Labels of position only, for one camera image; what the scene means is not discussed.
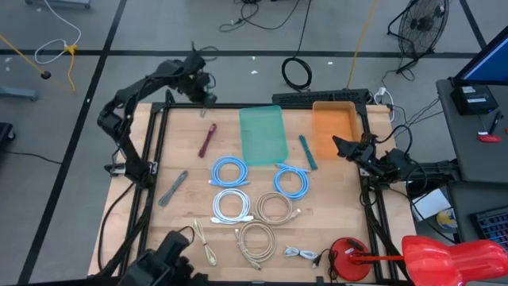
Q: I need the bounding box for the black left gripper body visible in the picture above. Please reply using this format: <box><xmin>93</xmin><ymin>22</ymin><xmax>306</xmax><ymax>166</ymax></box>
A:
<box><xmin>178</xmin><ymin>55</ymin><xmax>217</xmax><ymax>107</ymax></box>

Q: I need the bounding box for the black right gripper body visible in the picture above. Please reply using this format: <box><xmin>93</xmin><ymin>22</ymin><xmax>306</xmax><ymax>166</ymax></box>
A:
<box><xmin>351</xmin><ymin>133</ymin><xmax>378</xmax><ymax>172</ymax></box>

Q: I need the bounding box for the orange translucent plastic bin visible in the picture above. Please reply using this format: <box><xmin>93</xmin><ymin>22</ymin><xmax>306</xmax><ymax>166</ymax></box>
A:
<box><xmin>311</xmin><ymin>100</ymin><xmax>362</xmax><ymax>160</ymax></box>

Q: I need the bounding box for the blue cable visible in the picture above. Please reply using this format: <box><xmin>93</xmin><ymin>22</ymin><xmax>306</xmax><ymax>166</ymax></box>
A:
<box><xmin>208</xmin><ymin>155</ymin><xmax>252</xmax><ymax>188</ymax></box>
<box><xmin>272</xmin><ymin>162</ymin><xmax>312</xmax><ymax>201</ymax></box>

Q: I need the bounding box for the teal translucent plastic bin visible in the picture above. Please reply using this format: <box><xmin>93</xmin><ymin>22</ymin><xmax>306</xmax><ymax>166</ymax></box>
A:
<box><xmin>238</xmin><ymin>104</ymin><xmax>290</xmax><ymax>167</ymax></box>

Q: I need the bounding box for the grey braided cable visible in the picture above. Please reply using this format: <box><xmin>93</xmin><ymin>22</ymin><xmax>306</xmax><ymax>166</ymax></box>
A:
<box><xmin>157</xmin><ymin>170</ymin><xmax>189</xmax><ymax>208</ymax></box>

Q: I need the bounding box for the small white cable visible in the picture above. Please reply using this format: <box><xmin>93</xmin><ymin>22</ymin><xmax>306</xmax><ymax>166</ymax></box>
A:
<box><xmin>283</xmin><ymin>245</ymin><xmax>319</xmax><ymax>261</ymax></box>

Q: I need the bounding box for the beige HDMI cable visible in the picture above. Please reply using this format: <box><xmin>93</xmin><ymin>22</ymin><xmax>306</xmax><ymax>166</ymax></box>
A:
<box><xmin>233</xmin><ymin>219</ymin><xmax>278</xmax><ymax>272</ymax></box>

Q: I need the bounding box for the gold thin cable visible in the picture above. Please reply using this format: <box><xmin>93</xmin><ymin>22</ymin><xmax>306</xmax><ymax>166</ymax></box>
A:
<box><xmin>192</xmin><ymin>218</ymin><xmax>218</xmax><ymax>268</ymax></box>

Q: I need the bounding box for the white power adapter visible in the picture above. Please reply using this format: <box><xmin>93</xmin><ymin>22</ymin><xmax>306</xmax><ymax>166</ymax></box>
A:
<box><xmin>372</xmin><ymin>86</ymin><xmax>397</xmax><ymax>123</ymax></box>

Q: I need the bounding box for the white paper sheet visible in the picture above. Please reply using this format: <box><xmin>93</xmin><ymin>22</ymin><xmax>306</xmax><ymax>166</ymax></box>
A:
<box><xmin>410</xmin><ymin>187</ymin><xmax>453</xmax><ymax>222</ymax></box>

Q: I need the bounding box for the round yellow blue object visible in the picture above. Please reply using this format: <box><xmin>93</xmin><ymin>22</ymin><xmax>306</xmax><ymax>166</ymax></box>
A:
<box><xmin>435</xmin><ymin>207</ymin><xmax>460</xmax><ymax>233</ymax></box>

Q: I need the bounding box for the grey desk with keyboard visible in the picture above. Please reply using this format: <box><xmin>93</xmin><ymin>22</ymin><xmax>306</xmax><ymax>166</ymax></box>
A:
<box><xmin>446</xmin><ymin>180</ymin><xmax>508</xmax><ymax>249</ymax></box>

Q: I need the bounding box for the grey desk with monitor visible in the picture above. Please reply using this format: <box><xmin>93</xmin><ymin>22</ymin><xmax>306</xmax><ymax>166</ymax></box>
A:
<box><xmin>435</xmin><ymin>77</ymin><xmax>508</xmax><ymax>186</ymax></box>

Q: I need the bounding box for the black mini computer box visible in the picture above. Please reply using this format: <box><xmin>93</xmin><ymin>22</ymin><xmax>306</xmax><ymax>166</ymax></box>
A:
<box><xmin>450</xmin><ymin>83</ymin><xmax>499</xmax><ymax>116</ymax></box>

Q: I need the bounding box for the red desk lamp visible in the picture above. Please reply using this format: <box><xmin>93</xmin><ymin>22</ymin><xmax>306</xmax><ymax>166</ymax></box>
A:
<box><xmin>329</xmin><ymin>234</ymin><xmax>508</xmax><ymax>286</ymax></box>

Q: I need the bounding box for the black pen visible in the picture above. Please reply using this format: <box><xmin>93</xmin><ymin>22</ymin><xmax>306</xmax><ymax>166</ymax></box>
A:
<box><xmin>488</xmin><ymin>110</ymin><xmax>504</xmax><ymax>136</ymax></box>

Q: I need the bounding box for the black floor fan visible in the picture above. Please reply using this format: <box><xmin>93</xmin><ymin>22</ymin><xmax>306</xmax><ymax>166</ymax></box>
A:
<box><xmin>387</xmin><ymin>0</ymin><xmax>452</xmax><ymax>75</ymax></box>

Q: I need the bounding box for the black keyboard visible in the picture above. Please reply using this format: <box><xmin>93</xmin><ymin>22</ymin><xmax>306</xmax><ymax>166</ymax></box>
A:
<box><xmin>470</xmin><ymin>206</ymin><xmax>508</xmax><ymax>251</ymax></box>

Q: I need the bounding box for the computer monitor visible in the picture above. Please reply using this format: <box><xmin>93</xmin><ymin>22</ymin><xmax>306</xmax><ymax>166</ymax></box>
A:
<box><xmin>452</xmin><ymin>25</ymin><xmax>508</xmax><ymax>87</ymax></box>

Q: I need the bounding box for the grey cart base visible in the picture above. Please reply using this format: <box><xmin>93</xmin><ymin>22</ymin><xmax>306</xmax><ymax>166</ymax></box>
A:
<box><xmin>24</xmin><ymin>0</ymin><xmax>93</xmax><ymax>10</ymax></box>

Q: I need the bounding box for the grey floor stand base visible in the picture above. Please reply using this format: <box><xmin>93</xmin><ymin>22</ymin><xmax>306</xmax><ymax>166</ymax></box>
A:
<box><xmin>0</xmin><ymin>85</ymin><xmax>40</xmax><ymax>102</ymax></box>

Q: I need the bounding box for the black bulky object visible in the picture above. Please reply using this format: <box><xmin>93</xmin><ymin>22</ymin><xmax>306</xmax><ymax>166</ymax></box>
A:
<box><xmin>118</xmin><ymin>228</ymin><xmax>210</xmax><ymax>286</ymax></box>

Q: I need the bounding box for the black floor object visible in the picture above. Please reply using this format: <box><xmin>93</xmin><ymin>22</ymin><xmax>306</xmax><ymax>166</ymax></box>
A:
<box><xmin>0</xmin><ymin>122</ymin><xmax>17</xmax><ymax>143</ymax></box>

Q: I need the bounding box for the black loose floor cable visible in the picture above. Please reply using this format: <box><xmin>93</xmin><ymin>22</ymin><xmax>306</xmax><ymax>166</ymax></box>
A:
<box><xmin>218</xmin><ymin>0</ymin><xmax>313</xmax><ymax>33</ymax></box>

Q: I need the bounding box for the black coiled floor cable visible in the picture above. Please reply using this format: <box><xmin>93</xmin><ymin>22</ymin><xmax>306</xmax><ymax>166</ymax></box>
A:
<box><xmin>280</xmin><ymin>56</ymin><xmax>314</xmax><ymax>91</ymax></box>

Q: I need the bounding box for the yellow hanging cable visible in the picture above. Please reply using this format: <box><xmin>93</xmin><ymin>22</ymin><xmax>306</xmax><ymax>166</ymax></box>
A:
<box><xmin>345</xmin><ymin>0</ymin><xmax>380</xmax><ymax>91</ymax></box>

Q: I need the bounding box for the black lamp power cable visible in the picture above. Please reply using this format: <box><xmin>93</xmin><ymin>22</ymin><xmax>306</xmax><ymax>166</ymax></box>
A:
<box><xmin>311</xmin><ymin>248</ymin><xmax>338</xmax><ymax>282</ymax></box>

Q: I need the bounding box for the white floor cable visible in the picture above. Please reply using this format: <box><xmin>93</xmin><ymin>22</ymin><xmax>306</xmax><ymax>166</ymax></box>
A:
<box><xmin>33</xmin><ymin>0</ymin><xmax>83</xmax><ymax>65</ymax></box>

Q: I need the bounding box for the yellow floor cable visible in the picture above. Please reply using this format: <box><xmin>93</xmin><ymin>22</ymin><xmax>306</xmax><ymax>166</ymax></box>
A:
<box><xmin>0</xmin><ymin>33</ymin><xmax>77</xmax><ymax>93</ymax></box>

